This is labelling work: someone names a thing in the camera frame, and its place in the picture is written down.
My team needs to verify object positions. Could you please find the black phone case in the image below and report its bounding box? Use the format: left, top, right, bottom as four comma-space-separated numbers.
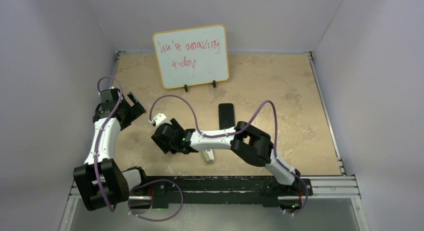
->
218, 103, 236, 130

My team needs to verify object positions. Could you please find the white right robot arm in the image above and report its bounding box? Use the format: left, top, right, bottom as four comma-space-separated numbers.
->
149, 118, 312, 196

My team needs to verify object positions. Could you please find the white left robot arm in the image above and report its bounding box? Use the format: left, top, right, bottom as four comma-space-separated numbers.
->
73, 87, 149, 211

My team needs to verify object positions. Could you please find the whiteboard with red writing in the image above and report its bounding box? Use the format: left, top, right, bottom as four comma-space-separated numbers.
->
152, 24, 230, 90

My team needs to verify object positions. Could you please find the silver stapler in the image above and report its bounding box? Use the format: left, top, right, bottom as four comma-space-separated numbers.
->
201, 149, 215, 163

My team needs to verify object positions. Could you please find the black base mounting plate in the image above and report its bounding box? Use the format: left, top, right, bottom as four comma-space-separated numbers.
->
129, 176, 314, 211

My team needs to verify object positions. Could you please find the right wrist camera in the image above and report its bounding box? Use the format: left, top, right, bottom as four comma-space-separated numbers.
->
149, 113, 170, 127

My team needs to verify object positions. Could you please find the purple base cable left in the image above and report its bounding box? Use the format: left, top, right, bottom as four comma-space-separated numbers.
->
127, 179, 185, 223

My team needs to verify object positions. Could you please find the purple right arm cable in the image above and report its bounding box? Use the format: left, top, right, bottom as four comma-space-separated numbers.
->
149, 94, 310, 217

